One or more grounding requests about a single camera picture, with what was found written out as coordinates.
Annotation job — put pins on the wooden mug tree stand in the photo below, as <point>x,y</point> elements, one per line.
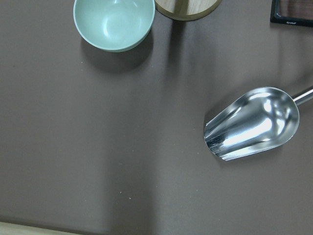
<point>186,10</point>

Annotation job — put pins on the black tray with glasses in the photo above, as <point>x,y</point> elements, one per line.
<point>292,12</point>

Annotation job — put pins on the mint green bowl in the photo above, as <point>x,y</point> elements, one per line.
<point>114,25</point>

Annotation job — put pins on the steel scoop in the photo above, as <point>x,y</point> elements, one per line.
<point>261,119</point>

